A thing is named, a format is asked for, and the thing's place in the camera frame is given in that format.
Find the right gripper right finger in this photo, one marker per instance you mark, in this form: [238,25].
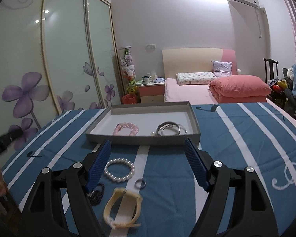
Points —
[200,163]

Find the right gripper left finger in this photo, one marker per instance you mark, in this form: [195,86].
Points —
[95,163]

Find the cream yellow wristwatch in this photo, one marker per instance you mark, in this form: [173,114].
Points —
[128,212]

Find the blue white striped bedsheet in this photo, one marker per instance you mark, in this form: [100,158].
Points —
[238,135]

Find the grey shallow cardboard tray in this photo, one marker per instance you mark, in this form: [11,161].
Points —
[154,124]

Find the red waste bin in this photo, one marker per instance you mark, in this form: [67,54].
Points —
[129,99]

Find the salmon folded quilt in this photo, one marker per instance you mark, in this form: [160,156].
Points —
[239,89]

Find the floral white pillow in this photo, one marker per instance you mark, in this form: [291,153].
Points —
[195,78]

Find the pink nightstand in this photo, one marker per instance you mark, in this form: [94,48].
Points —
[152,92]

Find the purple patterned pillow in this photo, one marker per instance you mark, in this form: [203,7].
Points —
[222,69]

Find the white mug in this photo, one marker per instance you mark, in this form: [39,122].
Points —
[146,79]

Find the plush toy tower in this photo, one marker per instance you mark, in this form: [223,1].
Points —
[127,68]

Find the pink bed with headboard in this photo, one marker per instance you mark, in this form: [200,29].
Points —
[186,60]

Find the blue clothes pile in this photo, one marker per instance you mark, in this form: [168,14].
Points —
[290,91]

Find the floral sliding wardrobe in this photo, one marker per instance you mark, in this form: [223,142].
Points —
[55,56]

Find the dark wooden chair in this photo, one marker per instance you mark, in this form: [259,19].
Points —
[271,69]

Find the wall power socket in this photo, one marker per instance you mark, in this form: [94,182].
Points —
[150,46]

